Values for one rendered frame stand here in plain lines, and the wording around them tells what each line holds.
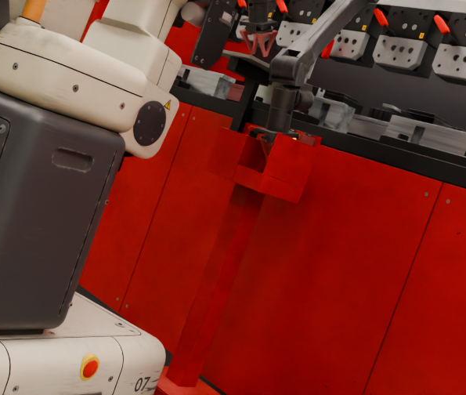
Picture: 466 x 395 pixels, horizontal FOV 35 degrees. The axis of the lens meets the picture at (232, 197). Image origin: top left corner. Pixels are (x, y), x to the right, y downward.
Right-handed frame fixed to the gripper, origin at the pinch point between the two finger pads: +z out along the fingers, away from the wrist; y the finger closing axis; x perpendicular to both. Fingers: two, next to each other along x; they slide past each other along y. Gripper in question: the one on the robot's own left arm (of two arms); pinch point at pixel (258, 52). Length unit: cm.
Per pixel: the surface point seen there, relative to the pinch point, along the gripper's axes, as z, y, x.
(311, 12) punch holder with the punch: -9.0, -0.5, -21.1
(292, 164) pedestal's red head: 18, -40, 25
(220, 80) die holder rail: 15.6, 31.8, -9.7
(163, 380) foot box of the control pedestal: 70, -30, 61
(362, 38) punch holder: -4.5, -23.9, -18.0
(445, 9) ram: -14, -47, -24
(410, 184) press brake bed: 21, -64, 9
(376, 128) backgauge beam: 27.0, -18.5, -32.3
